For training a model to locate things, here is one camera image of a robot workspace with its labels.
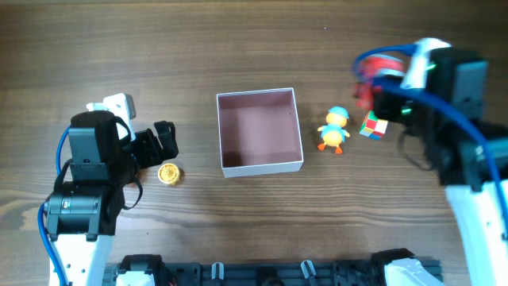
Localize colourful puzzle cube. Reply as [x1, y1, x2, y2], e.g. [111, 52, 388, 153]
[359, 110, 388, 140]

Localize red toy truck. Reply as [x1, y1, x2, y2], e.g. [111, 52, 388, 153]
[353, 54, 405, 110]

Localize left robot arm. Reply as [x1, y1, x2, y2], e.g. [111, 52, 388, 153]
[38, 110, 179, 285]

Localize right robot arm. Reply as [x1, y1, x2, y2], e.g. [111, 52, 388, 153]
[371, 47, 507, 285]

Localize yellow round wheel toy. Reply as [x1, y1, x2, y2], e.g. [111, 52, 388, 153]
[157, 163, 181, 185]

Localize yellow duck toy blue hat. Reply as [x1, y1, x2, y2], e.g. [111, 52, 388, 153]
[317, 106, 350, 155]

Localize white box pink inside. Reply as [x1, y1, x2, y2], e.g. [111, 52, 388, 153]
[217, 87, 304, 178]

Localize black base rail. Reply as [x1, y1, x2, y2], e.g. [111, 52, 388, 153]
[102, 249, 443, 286]

